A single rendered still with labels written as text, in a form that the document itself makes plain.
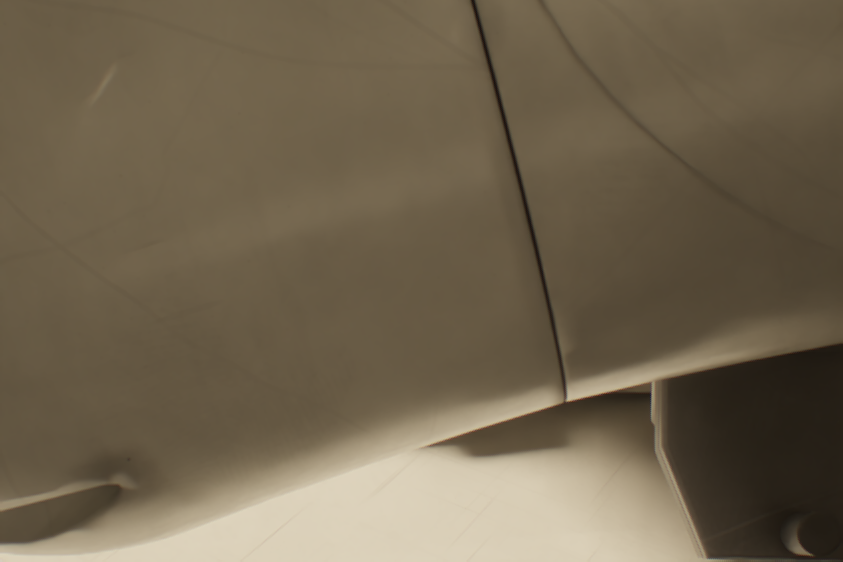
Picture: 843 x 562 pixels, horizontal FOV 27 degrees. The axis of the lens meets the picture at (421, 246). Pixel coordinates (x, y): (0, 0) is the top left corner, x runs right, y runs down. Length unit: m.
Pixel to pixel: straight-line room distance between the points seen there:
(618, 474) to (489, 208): 0.45
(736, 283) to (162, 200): 0.07
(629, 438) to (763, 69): 0.49
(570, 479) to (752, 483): 0.26
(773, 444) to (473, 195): 0.20
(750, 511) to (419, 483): 0.27
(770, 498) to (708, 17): 0.20
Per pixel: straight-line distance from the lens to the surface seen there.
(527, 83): 0.19
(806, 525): 0.36
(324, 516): 0.61
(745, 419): 0.39
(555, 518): 0.61
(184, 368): 0.20
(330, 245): 0.20
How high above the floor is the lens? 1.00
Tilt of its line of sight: 16 degrees down
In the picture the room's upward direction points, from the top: straight up
